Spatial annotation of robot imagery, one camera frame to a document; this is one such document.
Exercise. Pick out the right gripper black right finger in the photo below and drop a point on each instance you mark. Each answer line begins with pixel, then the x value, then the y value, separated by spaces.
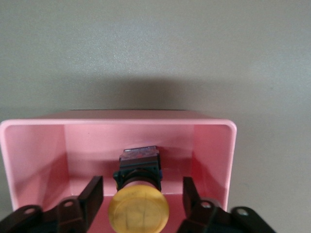
pixel 209 213

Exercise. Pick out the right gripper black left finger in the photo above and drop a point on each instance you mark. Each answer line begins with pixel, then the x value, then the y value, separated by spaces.
pixel 80 206

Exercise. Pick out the yellow mushroom push button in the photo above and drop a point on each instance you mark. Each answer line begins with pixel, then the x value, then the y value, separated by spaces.
pixel 138 208

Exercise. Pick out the pink plastic bin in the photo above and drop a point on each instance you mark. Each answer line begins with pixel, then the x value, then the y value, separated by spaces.
pixel 36 157

